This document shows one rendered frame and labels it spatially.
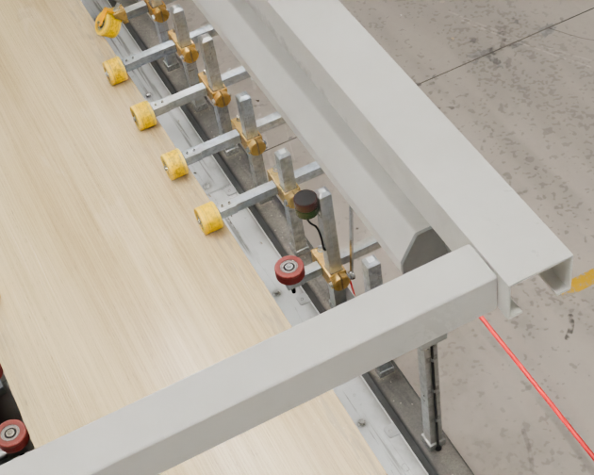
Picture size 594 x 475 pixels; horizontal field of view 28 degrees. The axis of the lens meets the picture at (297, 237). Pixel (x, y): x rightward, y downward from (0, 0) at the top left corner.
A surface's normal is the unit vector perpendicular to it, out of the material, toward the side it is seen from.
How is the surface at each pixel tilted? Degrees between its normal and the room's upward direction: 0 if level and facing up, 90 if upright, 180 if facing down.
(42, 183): 0
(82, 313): 0
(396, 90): 0
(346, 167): 61
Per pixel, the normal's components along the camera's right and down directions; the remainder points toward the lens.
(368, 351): 0.44, 0.63
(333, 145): -0.83, 0.03
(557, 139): -0.12, -0.66
